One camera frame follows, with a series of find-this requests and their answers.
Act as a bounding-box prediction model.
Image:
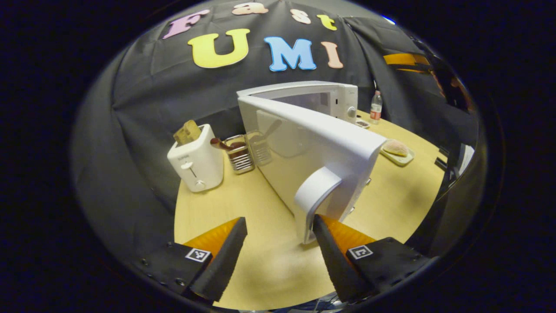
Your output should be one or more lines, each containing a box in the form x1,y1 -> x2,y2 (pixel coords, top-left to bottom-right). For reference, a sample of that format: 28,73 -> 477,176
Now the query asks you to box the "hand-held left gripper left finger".
139,216 -> 248,303

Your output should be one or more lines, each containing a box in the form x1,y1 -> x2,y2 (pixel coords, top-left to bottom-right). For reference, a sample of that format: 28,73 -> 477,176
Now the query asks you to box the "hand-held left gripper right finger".
312,214 -> 435,304

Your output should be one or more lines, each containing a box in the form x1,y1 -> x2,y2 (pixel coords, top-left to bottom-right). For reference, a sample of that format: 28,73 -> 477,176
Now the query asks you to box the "white microwave oven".
237,80 -> 387,245

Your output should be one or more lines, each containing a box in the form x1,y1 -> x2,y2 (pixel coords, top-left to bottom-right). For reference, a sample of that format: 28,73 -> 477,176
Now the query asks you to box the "clear plastic water bottle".
370,90 -> 383,125

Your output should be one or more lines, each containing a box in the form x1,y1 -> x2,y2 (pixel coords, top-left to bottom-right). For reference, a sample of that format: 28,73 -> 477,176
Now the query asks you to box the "white square tray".
380,141 -> 415,167

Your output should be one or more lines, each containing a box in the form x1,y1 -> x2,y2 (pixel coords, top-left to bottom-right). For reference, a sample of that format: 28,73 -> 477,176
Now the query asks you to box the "white toaster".
167,124 -> 224,193

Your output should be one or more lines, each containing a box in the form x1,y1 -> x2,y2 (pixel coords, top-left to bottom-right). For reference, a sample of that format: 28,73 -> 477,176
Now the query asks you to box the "metal utensil holder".
225,135 -> 255,174

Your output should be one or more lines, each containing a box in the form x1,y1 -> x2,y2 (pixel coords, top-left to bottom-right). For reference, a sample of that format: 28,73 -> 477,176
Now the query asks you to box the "black and white chair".
434,143 -> 476,185

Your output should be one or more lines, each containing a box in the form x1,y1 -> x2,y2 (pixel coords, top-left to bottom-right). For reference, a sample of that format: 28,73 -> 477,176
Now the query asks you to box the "wooden spoon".
210,137 -> 246,153

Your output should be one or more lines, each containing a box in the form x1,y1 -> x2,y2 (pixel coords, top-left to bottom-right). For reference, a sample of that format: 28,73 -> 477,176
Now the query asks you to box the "brown bread slice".
173,120 -> 202,146

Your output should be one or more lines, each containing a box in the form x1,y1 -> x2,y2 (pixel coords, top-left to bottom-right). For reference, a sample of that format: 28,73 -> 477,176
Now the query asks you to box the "black backdrop cloth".
72,0 -> 480,261

